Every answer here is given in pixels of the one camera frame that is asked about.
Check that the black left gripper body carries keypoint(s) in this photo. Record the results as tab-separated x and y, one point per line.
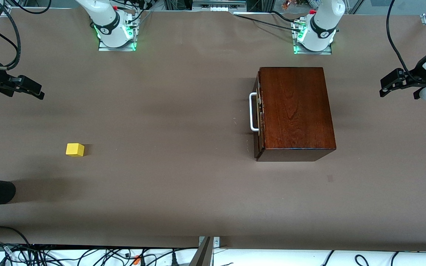
415	78

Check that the yellow block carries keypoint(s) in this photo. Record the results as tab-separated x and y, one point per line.
75	149

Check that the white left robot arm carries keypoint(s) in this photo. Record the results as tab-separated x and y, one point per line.
324	22

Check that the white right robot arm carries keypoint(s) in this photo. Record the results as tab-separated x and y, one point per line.
105	14

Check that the dark brown wooden cabinet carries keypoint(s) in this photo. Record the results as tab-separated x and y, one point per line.
294	111

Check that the brown table cover sheet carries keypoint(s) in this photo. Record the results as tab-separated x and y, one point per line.
161	111

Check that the white power strip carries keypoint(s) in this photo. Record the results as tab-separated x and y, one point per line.
218	7

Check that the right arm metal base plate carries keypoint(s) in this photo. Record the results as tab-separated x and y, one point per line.
117	48

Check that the metal bracket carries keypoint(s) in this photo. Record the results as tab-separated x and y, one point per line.
205	255

